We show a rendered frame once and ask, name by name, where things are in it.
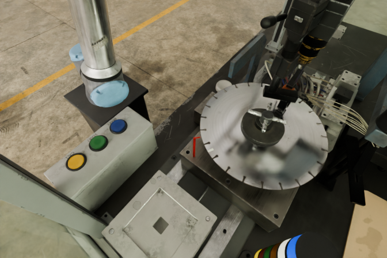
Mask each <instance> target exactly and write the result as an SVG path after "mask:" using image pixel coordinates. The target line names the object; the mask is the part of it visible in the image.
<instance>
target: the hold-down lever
mask: <svg viewBox="0 0 387 258"><path fill-rule="evenodd" d="M286 18H287V14H286V13H283V14H280V15H278V16H268V17H264V18H263V19H262V20H261V21H260V26H261V27H262V28H263V29H267V28H270V27H272V26H274V25H275V24H276V23H277V22H279V21H282V20H285V19H286Z"/></svg>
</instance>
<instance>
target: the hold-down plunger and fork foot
mask: <svg viewBox="0 0 387 258"><path fill-rule="evenodd" d="M294 20H296V21H298V22H302V21H303V18H301V17H298V16H295V17H294ZM281 81H282V79H281V78H279V77H277V76H276V75H274V76H273V79H272V81H271V83H270V86H267V85H265V87H264V89H263V97H266V98H273V99H276V100H280V102H279V104H278V106H277V108H279V109H280V110H281V111H283V112H284V110H285V109H286V107H287V108H288V107H289V105H290V103H295V102H296V101H297V99H298V91H295V90H288V89H282V88H279V85H280V83H281Z"/></svg>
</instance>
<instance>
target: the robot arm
mask: <svg viewBox="0 0 387 258"><path fill-rule="evenodd" d="M67 1H68V3H69V8H70V11H71V15H72V18H73V22H74V26H75V30H76V32H77V36H78V40H79V43H78V44H76V45H75V46H73V47H72V48H71V49H70V51H69V55H70V58H71V60H72V61H73V63H74V65H75V67H76V69H77V71H78V73H79V74H80V76H81V78H82V80H83V82H84V84H85V90H86V96H87V98H88V100H89V101H90V102H91V103H92V104H93V105H96V106H99V107H112V106H115V105H118V104H120V103H121V102H122V101H123V100H124V99H126V97H127V96H128V93H129V88H128V85H127V83H126V82H125V81H124V78H123V72H122V64H121V62H120V60H118V59H117V58H115V52H114V47H113V40H112V33H111V26H110V21H109V14H108V7H107V0H67Z"/></svg>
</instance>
